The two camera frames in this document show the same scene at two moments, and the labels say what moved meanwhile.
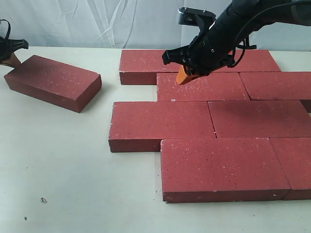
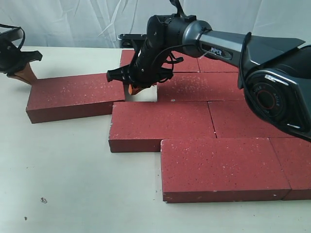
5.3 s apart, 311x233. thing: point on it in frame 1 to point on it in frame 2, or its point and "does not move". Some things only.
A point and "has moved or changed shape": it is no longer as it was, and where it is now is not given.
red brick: (260, 119) does not move
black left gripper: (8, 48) to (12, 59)
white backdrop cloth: (130, 24) does not move
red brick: (294, 155) does not move
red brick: (68, 86) has moved or changed shape
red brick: (140, 125) does not move
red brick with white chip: (215, 86) does not move
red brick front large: (221, 169) does not move
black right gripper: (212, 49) to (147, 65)
